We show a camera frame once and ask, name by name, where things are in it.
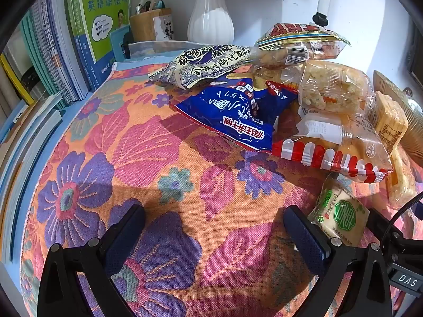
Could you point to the translucent table cover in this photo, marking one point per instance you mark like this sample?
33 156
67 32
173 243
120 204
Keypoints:
155 50

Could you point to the black and white printed packet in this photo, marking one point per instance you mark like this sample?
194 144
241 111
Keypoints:
205 61

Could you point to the blue packet with red edge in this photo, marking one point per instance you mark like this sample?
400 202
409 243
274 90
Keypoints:
279 105

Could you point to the green label snack packet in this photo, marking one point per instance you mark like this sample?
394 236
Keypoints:
340 214

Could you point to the pale yellow snack packet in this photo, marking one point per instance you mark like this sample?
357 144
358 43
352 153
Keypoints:
401 178

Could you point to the red striped bread packet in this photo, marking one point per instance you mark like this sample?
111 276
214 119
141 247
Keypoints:
357 148

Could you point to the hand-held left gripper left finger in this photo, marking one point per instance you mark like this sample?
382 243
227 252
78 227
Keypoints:
127 237

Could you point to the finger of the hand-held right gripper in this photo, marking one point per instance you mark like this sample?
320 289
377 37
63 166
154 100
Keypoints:
380 221

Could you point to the white ribbed vase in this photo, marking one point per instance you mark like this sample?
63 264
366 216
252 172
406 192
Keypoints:
211 19

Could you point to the bunch of pens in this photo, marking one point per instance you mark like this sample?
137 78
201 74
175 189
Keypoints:
152 3

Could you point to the woven wooden basket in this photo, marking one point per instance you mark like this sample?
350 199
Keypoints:
393 86

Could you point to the wooden pen holder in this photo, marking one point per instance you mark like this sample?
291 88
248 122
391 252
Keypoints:
145 26

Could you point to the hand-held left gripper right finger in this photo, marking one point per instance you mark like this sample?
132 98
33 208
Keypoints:
304 237

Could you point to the light blue card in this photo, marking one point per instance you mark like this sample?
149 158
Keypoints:
120 43

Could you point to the white spiral-bound notebook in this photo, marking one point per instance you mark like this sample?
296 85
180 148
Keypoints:
53 39

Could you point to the white desk lamp stand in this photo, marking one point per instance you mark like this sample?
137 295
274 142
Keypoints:
320 19

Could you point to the stack of flat books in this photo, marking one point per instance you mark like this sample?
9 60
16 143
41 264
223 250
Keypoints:
19 145

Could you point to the dark framed panel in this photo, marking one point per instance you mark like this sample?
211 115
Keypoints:
417 46

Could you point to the yellow book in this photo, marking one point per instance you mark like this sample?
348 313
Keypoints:
13 76

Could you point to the clear crumbly cake packet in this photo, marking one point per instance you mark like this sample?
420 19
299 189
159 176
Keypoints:
330 86

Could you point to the teal spiral notebook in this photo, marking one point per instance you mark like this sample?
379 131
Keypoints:
36 59

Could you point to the yellow boxed snack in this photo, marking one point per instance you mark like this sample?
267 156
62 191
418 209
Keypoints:
391 125

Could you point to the floral woven cloth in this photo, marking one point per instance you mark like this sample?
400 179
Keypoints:
198 188

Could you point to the blue snack packet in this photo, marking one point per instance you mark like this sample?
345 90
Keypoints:
228 119

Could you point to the red and yellow topped packet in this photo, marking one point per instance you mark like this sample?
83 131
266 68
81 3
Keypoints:
297 49

